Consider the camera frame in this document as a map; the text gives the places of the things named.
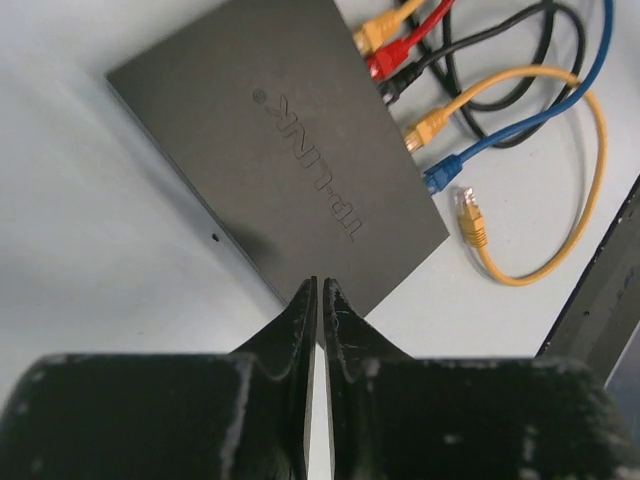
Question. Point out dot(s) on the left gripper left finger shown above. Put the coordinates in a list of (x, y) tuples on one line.
[(239, 415)]

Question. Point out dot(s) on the black network switch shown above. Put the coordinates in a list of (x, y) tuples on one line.
[(267, 112)]

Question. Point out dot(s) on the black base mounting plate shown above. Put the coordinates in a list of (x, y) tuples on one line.
[(601, 314)]

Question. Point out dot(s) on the yellow ethernet cable pulled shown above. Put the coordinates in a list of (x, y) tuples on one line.
[(373, 34)]

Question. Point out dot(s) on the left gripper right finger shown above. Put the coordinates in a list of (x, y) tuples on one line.
[(394, 416)]

